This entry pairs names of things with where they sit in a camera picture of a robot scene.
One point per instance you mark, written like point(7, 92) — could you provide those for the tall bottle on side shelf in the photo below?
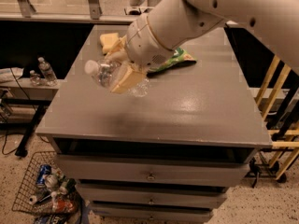
point(47, 72)

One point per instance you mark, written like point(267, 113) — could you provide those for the blue soda can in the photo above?
point(43, 171)

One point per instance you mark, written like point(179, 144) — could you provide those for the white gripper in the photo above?
point(144, 47)

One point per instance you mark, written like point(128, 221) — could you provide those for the top cabinet drawer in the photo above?
point(152, 171)

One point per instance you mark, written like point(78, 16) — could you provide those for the green snack bag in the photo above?
point(180, 56)

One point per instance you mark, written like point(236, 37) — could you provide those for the bottom cabinet drawer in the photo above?
point(151, 212)

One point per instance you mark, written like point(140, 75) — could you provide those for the cabinet drawer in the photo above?
point(115, 194)
point(151, 212)
point(152, 171)

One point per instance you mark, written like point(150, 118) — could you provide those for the green bottle in basket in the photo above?
point(67, 186)

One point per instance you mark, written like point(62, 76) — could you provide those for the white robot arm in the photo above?
point(274, 22)

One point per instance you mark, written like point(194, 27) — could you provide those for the grey drawer cabinet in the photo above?
point(201, 113)

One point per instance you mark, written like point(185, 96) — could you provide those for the middle cabinet drawer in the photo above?
point(115, 194)

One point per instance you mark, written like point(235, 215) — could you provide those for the clear plastic water bottle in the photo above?
point(102, 71)

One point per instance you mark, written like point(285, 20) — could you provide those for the yellow sponge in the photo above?
point(107, 41)

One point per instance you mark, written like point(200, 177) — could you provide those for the orange can in basket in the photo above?
point(64, 206)

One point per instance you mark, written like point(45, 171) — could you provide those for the wire basket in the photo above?
point(34, 200)

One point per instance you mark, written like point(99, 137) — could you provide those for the short bottle on side shelf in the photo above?
point(35, 78)

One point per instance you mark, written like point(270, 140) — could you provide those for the grey side table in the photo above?
point(23, 93)

